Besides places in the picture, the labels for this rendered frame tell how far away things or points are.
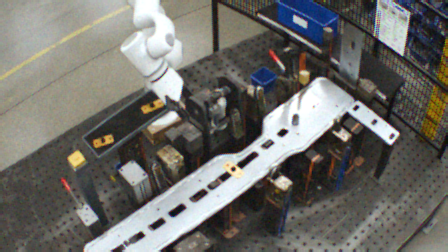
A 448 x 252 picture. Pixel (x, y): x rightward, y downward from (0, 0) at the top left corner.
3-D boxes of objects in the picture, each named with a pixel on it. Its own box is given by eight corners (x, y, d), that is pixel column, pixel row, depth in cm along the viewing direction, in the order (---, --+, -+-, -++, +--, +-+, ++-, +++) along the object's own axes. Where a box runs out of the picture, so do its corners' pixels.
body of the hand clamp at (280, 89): (282, 142, 240) (287, 85, 214) (272, 134, 244) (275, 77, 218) (291, 135, 243) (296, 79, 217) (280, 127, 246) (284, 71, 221)
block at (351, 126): (345, 178, 224) (356, 137, 203) (329, 165, 229) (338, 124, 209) (356, 166, 228) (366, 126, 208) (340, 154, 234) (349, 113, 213)
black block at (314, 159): (307, 210, 213) (317, 169, 192) (290, 197, 218) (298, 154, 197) (319, 199, 217) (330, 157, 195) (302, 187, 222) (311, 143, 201)
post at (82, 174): (101, 231, 204) (75, 172, 172) (92, 221, 208) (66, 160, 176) (112, 224, 208) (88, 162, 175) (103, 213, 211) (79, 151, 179)
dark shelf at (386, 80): (387, 102, 215) (388, 98, 213) (255, 15, 261) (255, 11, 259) (404, 83, 225) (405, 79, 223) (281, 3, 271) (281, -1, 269)
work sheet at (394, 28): (404, 58, 217) (411, 12, 194) (372, 36, 228) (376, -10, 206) (405, 57, 218) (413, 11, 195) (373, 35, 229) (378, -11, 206)
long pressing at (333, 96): (113, 288, 154) (112, 286, 152) (79, 248, 165) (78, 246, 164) (357, 101, 217) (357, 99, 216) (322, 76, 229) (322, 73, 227)
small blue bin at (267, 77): (263, 98, 260) (263, 85, 253) (248, 88, 265) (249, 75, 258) (277, 88, 265) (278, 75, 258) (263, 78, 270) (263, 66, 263)
